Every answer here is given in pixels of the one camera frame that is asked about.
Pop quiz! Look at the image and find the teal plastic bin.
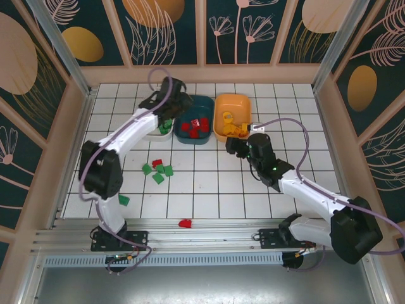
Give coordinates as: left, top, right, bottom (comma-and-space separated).
173, 94, 216, 146

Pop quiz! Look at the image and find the white plastic bin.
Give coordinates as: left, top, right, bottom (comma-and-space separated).
135, 91, 178, 142

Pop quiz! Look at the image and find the orange plastic bin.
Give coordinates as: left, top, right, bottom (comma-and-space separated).
214, 92, 254, 143

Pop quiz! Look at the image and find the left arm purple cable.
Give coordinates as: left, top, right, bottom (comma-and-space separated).
78, 66, 175, 276

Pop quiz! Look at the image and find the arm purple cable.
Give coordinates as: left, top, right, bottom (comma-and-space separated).
262, 117, 405, 274
78, 66, 175, 276

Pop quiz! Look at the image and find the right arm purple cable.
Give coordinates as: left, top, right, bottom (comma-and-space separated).
262, 117, 405, 274

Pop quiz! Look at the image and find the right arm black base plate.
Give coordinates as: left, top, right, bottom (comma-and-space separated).
258, 227, 285, 251

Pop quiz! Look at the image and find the aluminium mounting rail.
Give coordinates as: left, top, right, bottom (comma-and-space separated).
31, 217, 376, 254

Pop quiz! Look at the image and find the aluminium frame post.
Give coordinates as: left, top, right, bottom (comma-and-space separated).
27, 0, 97, 98
311, 0, 357, 94

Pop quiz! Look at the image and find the slotted grey cable duct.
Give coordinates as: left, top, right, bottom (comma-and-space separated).
44, 253, 285, 267

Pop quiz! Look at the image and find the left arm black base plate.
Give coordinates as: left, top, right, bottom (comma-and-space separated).
90, 230, 149, 253

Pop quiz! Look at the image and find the small controller board with wires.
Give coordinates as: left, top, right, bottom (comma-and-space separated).
104, 251, 140, 273

